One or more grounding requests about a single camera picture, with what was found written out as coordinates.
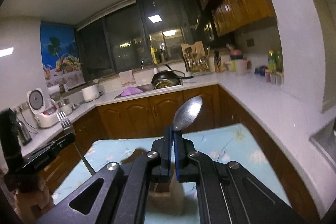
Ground silver metal fork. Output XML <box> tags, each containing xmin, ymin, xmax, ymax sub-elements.
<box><xmin>56</xmin><ymin>111</ymin><xmax>96</xmax><ymax>176</ymax></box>

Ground silver metal spoon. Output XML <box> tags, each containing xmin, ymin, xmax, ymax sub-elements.
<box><xmin>172</xmin><ymin>96</ymin><xmax>203</xmax><ymax>132</ymax></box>

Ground person's left hand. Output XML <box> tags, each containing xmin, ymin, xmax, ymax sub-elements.
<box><xmin>14</xmin><ymin>176</ymin><xmax>55</xmax><ymax>223</ymax></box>

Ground steel electric kettle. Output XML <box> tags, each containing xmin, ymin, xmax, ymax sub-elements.
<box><xmin>17</xmin><ymin>120</ymin><xmax>32</xmax><ymax>146</ymax></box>

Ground light blue floral tablecloth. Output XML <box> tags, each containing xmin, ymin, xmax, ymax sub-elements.
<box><xmin>51</xmin><ymin>122</ymin><xmax>292</xmax><ymax>224</ymax></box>

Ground white rice cooker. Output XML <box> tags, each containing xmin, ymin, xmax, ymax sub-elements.
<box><xmin>27</xmin><ymin>88</ymin><xmax>59</xmax><ymax>128</ymax></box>

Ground small white steel pot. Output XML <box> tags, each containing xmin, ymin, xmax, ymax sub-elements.
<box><xmin>58</xmin><ymin>97</ymin><xmax>74</xmax><ymax>115</ymax></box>

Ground wooden lower cabinets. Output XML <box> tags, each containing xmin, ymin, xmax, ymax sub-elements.
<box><xmin>34</xmin><ymin>84</ymin><xmax>320</xmax><ymax>224</ymax></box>

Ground white cylindrical pot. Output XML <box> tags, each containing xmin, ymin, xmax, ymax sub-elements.
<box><xmin>81</xmin><ymin>84</ymin><xmax>100</xmax><ymax>102</ymax></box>

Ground purple plastic lid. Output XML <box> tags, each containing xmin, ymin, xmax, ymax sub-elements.
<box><xmin>120</xmin><ymin>86</ymin><xmax>143</xmax><ymax>97</ymax></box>

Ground fruit beach poster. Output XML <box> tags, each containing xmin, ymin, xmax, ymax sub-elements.
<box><xmin>41</xmin><ymin>22</ymin><xmax>85</xmax><ymax>89</ymax></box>

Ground beige hanging dish cloth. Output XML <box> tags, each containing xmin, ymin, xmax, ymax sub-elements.
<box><xmin>118</xmin><ymin>70</ymin><xmax>136</xmax><ymax>86</ymax></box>

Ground pink cup on counter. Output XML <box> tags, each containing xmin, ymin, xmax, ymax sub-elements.
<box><xmin>232</xmin><ymin>59</ymin><xmax>251</xmax><ymax>76</ymax></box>

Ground black wok in sink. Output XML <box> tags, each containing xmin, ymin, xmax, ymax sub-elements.
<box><xmin>151</xmin><ymin>64</ymin><xmax>194</xmax><ymax>89</ymax></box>

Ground counter utensil drying rack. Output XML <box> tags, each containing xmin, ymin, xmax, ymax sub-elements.
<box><xmin>181</xmin><ymin>41</ymin><xmax>211</xmax><ymax>74</ymax></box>

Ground green bottle on counter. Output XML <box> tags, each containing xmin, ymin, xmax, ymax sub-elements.
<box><xmin>268</xmin><ymin>50</ymin><xmax>277</xmax><ymax>73</ymax></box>

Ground yellow detergent bottle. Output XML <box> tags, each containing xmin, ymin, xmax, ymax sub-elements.
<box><xmin>150</xmin><ymin>46</ymin><xmax>159</xmax><ymax>64</ymax></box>

